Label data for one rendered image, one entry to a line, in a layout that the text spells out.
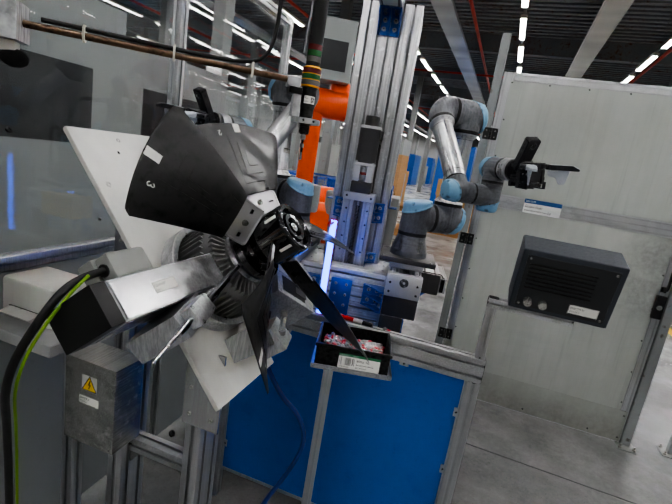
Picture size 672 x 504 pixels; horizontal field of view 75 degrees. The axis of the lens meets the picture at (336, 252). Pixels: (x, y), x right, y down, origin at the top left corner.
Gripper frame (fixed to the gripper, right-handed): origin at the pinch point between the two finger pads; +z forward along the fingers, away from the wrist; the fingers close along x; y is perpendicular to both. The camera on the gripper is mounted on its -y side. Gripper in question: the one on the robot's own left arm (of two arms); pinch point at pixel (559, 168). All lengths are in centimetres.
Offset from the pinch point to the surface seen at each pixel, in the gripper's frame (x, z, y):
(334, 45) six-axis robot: -38, -379, -99
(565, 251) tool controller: 4.7, 11.7, 21.5
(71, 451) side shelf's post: 140, -20, 84
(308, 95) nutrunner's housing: 74, 1, -16
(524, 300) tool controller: 13.4, 8.9, 36.1
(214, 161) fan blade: 96, 15, -2
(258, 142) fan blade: 85, -12, -5
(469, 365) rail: 23, 0, 60
